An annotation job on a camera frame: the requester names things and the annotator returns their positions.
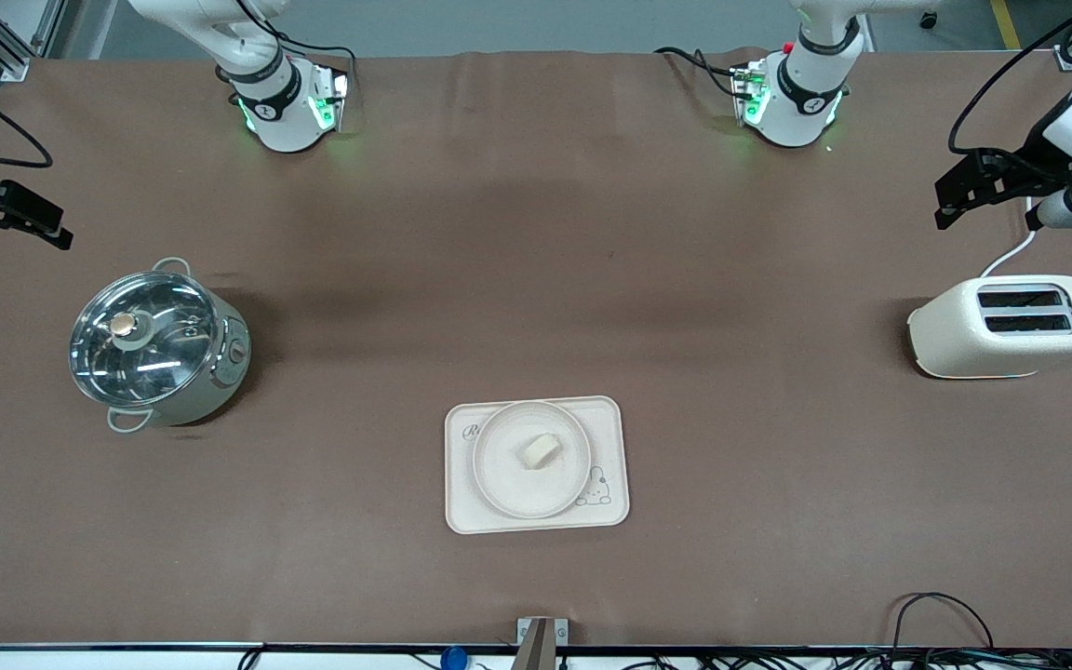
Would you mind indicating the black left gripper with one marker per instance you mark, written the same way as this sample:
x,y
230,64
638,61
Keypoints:
x,y
1035,166

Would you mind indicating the small white bun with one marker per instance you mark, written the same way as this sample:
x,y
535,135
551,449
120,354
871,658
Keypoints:
x,y
541,451

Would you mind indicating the cream round plate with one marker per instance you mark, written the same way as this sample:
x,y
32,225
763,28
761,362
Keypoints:
x,y
508,484

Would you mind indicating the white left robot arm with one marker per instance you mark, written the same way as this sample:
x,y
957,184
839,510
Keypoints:
x,y
801,104

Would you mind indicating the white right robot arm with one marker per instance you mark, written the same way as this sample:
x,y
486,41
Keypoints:
x,y
285,121

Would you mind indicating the cream two-slot toaster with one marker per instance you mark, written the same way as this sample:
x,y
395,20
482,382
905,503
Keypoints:
x,y
955,335

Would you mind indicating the glass pot lid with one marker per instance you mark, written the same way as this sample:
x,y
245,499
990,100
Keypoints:
x,y
164,358

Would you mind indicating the pale green electric pot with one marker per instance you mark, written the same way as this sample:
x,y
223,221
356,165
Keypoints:
x,y
234,361

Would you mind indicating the cream rectangular serving tray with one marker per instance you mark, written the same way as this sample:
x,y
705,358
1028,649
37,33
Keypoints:
x,y
607,428

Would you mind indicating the brown table cover sheet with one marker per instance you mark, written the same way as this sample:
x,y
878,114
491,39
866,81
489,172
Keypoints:
x,y
536,233

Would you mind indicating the small blue round object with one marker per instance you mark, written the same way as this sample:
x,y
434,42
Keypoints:
x,y
453,659

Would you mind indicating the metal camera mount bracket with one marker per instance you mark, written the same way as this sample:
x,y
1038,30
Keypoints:
x,y
536,642

